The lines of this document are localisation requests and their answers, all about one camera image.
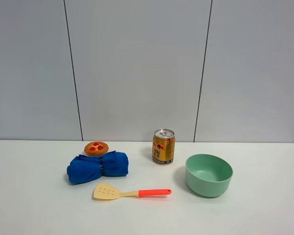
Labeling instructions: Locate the blue cloth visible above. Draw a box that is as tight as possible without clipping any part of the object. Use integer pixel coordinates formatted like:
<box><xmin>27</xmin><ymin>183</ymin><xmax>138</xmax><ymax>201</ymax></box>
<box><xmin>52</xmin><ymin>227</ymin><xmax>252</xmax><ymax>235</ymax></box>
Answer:
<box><xmin>67</xmin><ymin>151</ymin><xmax>129</xmax><ymax>184</ymax></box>

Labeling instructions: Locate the gold drink can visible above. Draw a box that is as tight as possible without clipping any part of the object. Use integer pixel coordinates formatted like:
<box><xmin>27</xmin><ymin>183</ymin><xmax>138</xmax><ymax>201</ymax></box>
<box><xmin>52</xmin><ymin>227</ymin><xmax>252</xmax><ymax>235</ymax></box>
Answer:
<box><xmin>152</xmin><ymin>129</ymin><xmax>175</xmax><ymax>165</ymax></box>

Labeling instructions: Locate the strawberry tart toy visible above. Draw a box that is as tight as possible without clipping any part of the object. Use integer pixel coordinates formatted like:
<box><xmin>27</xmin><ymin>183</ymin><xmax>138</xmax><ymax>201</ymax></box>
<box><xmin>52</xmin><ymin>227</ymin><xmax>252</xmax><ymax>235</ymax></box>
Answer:
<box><xmin>84</xmin><ymin>141</ymin><xmax>109</xmax><ymax>157</ymax></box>

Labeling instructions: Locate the green bowl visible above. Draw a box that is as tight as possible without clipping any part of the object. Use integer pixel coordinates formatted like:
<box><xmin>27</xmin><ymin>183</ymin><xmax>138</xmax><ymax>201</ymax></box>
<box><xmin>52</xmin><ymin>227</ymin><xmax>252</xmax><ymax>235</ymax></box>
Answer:
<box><xmin>185</xmin><ymin>154</ymin><xmax>233</xmax><ymax>198</ymax></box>

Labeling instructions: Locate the beige spatula red handle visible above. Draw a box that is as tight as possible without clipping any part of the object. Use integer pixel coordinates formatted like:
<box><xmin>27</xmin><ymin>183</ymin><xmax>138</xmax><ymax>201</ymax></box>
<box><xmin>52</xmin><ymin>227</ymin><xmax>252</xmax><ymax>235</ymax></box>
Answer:
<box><xmin>93</xmin><ymin>183</ymin><xmax>172</xmax><ymax>200</ymax></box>

